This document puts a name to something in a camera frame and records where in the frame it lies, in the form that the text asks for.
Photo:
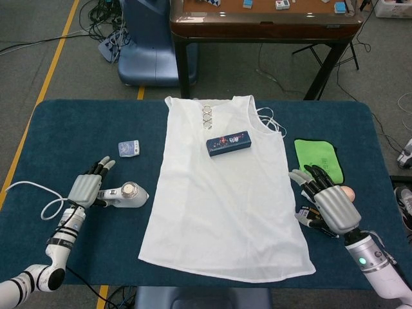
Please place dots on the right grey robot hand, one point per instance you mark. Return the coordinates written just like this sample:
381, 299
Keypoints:
336, 207

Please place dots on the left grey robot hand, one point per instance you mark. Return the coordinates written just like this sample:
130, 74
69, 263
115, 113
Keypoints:
84, 190

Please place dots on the white handheld steamer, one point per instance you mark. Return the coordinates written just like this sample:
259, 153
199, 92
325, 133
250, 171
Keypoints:
135, 198

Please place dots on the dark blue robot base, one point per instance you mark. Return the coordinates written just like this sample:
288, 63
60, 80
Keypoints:
202, 297

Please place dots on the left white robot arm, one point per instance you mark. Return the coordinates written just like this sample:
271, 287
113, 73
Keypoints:
61, 241

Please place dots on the peach coloured egg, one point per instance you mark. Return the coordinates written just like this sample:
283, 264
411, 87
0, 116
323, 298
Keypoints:
350, 193

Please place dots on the black purple carton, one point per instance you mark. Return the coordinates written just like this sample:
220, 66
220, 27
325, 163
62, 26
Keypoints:
304, 213

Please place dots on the green microfibre cloth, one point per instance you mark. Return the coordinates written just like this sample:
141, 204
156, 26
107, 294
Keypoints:
313, 153

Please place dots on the small blue card pack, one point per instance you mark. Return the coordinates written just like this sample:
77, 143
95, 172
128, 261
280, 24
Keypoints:
128, 149

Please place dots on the blue felt table cover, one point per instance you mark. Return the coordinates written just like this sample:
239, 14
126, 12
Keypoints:
90, 128

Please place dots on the grey white sneaker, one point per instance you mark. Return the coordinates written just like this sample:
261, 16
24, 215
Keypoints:
405, 202

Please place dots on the silver grey shoe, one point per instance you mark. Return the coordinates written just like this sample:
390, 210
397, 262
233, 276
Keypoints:
405, 157

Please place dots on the white sleeveless top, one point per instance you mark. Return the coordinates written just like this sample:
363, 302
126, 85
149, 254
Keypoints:
222, 209

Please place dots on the dark blue rectangular box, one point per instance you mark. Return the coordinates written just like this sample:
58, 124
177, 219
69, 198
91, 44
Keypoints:
229, 143

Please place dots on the blue power strip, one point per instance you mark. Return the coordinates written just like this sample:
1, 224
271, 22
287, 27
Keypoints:
106, 50

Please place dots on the black folding stand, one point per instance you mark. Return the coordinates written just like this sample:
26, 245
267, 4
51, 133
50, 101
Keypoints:
354, 54

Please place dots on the brown mahjong table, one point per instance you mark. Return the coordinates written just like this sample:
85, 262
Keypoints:
264, 29

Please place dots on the blue mahjong tile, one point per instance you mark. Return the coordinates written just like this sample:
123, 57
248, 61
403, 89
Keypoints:
247, 4
339, 8

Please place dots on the white storage box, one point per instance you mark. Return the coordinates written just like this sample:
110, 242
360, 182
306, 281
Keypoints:
384, 8

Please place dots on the white mahjong tile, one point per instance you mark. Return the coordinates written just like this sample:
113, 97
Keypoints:
281, 4

